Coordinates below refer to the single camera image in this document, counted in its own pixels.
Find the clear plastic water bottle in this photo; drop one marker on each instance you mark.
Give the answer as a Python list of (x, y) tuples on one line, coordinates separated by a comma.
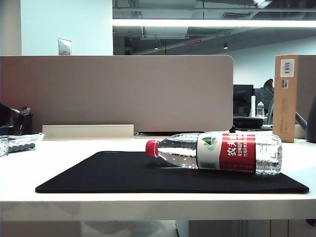
[(222, 153)]

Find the black mouse pad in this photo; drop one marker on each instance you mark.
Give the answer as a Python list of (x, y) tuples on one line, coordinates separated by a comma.
[(111, 172)]

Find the small clear bottle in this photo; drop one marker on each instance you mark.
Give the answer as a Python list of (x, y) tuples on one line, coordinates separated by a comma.
[(260, 109)]

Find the black computer monitor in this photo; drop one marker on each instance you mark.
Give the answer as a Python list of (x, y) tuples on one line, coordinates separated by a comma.
[(264, 97), (243, 98)]

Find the black round pouch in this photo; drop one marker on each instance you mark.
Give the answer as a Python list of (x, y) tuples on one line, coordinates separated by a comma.
[(248, 122)]

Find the white cylinder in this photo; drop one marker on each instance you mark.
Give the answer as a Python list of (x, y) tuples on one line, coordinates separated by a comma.
[(253, 106)]

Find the ceiling light strip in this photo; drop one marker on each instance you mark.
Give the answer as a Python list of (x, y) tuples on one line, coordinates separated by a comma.
[(209, 22)]

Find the black office chair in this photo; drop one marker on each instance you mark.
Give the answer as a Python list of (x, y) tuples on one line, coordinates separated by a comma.
[(268, 85)]

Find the tall brown cardboard box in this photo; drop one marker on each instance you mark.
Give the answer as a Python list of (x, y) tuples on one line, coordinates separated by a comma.
[(284, 111)]

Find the black pen holder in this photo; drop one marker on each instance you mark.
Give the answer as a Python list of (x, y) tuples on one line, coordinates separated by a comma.
[(26, 123)]

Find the clear plastic parts bag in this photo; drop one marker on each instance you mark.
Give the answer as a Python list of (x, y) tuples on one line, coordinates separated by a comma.
[(22, 145)]

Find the dark rounded object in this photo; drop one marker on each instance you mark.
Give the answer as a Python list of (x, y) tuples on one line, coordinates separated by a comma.
[(7, 114)]

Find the metal wall switch plate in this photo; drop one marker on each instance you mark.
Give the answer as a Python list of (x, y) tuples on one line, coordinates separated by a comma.
[(65, 47)]

